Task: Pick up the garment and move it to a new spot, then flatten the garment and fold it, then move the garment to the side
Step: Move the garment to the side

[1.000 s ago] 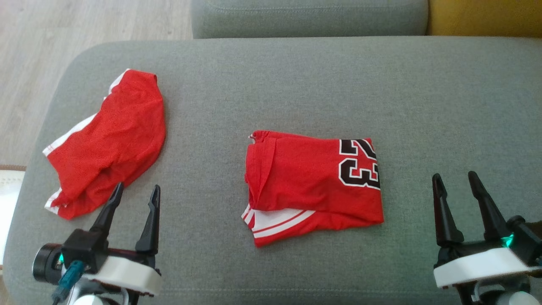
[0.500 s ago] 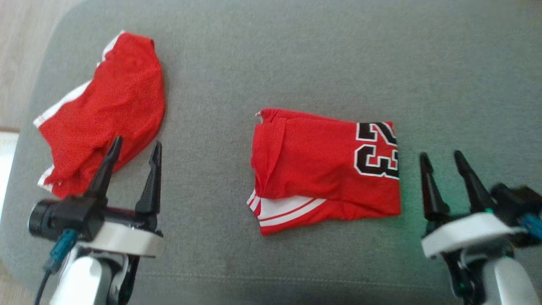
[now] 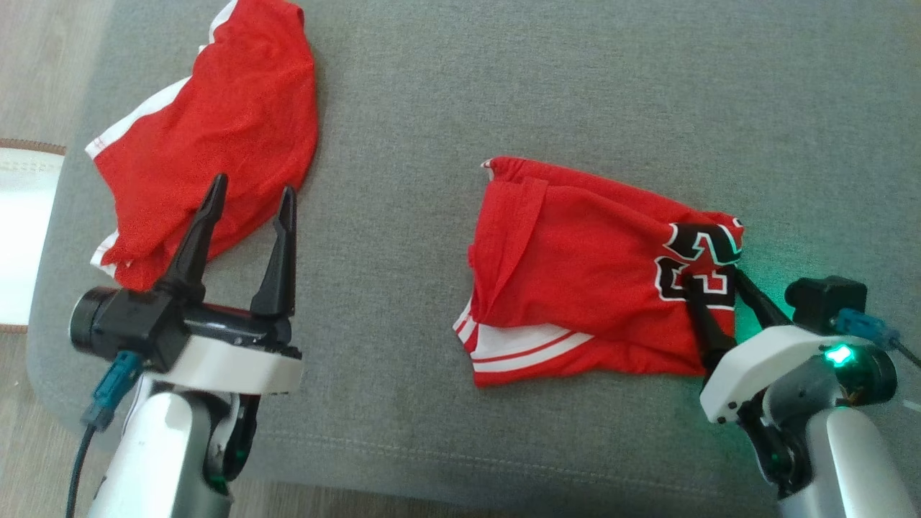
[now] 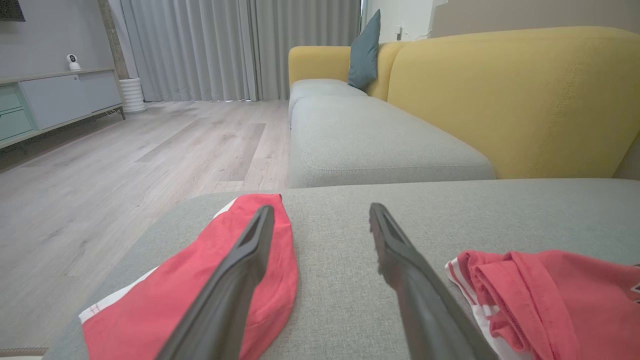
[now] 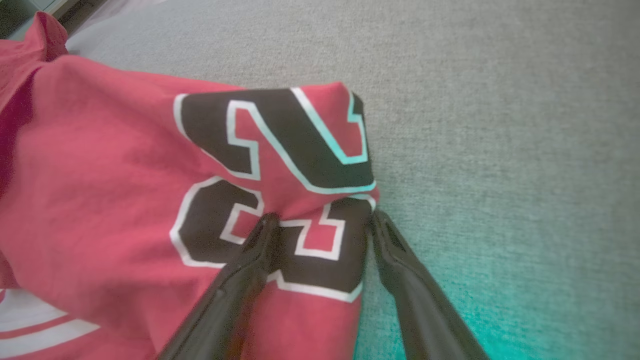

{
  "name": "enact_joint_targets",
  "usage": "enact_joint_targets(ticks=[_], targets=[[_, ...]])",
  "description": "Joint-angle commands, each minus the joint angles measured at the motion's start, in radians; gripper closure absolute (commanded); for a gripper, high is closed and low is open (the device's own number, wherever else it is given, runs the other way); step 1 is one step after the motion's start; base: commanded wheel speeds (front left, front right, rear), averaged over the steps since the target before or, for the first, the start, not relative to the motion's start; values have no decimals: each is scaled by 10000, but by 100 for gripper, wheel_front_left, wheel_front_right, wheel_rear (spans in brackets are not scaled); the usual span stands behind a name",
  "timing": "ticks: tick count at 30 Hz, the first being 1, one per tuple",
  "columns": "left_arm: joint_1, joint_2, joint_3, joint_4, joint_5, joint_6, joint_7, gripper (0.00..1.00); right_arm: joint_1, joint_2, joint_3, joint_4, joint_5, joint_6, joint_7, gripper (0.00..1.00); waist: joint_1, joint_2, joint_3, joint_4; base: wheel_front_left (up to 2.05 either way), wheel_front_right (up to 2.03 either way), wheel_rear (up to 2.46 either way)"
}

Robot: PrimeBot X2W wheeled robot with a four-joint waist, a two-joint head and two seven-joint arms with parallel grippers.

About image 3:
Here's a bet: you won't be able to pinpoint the black left cable teal plug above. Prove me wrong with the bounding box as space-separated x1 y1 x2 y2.
65 350 145 518

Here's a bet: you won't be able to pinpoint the red number 23 jersey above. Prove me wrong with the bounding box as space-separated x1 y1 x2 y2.
453 155 746 389

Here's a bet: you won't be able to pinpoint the white rug with brown border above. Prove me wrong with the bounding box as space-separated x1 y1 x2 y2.
0 138 68 334

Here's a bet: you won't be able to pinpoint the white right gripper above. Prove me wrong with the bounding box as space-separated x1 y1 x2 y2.
679 269 829 425

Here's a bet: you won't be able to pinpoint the red shorts with white stripes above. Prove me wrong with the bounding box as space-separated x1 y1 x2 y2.
84 0 319 293

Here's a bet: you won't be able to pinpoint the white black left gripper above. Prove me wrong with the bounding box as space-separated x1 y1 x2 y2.
147 173 304 396

